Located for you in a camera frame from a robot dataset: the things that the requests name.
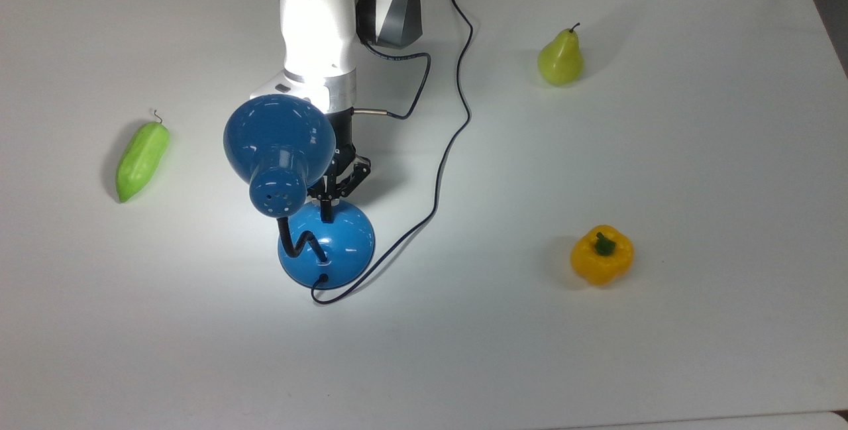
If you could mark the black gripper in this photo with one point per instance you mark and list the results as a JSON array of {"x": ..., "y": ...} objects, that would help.
[{"x": 343, "y": 135}]

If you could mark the blue gooseneck desk lamp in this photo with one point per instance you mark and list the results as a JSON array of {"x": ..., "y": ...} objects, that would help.
[{"x": 278, "y": 138}]

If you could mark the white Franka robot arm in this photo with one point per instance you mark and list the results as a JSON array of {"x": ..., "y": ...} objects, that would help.
[{"x": 315, "y": 12}]

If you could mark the light green pepper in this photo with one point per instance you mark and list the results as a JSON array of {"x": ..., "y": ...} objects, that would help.
[{"x": 140, "y": 161}]

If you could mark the yellow-green pear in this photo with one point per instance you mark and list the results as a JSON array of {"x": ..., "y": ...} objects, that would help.
[{"x": 560, "y": 60}]

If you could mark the yellow bell pepper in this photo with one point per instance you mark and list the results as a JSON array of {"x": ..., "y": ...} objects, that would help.
[{"x": 599, "y": 259}]

